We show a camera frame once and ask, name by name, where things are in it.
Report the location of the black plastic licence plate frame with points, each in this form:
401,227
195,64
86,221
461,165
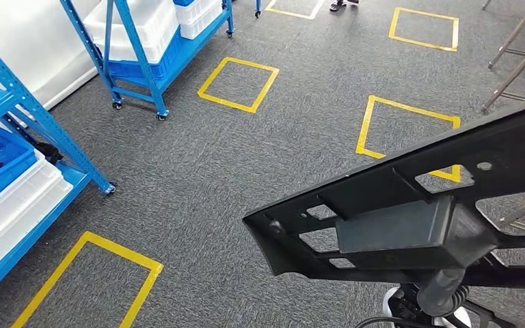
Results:
403,235

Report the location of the person's shoe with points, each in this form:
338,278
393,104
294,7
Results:
337,6

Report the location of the small blue plastic bin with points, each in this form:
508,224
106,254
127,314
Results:
4,149

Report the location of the deep blue plastic bin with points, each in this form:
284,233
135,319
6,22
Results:
167,59

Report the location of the blue metal shelf rack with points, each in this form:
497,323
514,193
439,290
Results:
40,113

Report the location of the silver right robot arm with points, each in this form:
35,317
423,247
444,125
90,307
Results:
389,305

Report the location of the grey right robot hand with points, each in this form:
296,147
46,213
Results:
441,294

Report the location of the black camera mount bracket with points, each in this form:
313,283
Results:
475,308

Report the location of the blue wheeled shelf rack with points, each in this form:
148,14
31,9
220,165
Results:
147,68
258,7

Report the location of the white stacked plastic bin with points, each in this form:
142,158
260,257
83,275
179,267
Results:
199,20

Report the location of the small white plastic bin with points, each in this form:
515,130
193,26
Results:
18,199
27,235

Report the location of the deep white plastic bin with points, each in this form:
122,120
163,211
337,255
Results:
154,27

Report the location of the yellow floor tape square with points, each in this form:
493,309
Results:
421,43
108,251
289,13
364,126
244,63

